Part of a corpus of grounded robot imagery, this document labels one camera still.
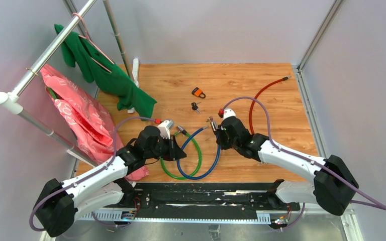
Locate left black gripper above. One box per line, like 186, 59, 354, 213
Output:
145, 135, 187, 162

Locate blue cable lock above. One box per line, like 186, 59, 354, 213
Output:
176, 116, 222, 181

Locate green cable lock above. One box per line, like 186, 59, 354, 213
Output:
160, 125, 203, 180

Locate black padlock keys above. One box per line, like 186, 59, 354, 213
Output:
191, 102, 201, 114

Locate orange black padlock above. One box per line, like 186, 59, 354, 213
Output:
191, 87, 206, 99

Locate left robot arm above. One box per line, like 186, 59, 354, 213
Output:
29, 124, 187, 237

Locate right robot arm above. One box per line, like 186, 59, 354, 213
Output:
213, 116, 359, 216

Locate pink patterned garment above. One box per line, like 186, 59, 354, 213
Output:
40, 63, 150, 182

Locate green cloth garment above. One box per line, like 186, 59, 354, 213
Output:
61, 32, 157, 117

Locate white metal clothes rack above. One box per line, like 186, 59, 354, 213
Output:
0, 1, 139, 167

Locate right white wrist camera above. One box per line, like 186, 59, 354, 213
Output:
218, 108, 236, 120

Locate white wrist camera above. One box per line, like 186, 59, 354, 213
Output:
157, 119, 174, 140
218, 108, 236, 120

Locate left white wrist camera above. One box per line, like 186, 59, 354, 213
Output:
157, 119, 174, 140

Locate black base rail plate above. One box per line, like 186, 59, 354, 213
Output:
56, 181, 302, 223

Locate red cable lock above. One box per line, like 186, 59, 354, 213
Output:
248, 76, 293, 136

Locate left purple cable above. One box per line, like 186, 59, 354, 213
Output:
29, 116, 162, 232

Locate purple cable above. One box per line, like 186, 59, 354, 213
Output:
218, 96, 386, 213
29, 116, 162, 232

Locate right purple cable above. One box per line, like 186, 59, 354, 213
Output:
218, 96, 386, 213

